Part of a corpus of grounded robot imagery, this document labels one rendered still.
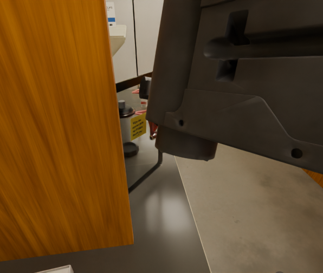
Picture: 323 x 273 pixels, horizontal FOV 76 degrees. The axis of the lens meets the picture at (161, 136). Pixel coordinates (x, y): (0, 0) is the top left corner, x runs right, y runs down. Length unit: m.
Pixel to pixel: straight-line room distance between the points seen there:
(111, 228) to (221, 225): 1.42
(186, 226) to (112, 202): 0.29
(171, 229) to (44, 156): 0.45
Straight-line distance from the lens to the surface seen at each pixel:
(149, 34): 3.60
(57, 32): 0.39
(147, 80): 0.52
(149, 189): 0.86
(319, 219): 2.37
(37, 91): 0.43
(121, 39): 0.46
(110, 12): 0.67
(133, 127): 0.65
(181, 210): 0.79
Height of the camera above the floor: 1.56
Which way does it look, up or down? 32 degrees down
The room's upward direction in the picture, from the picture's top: straight up
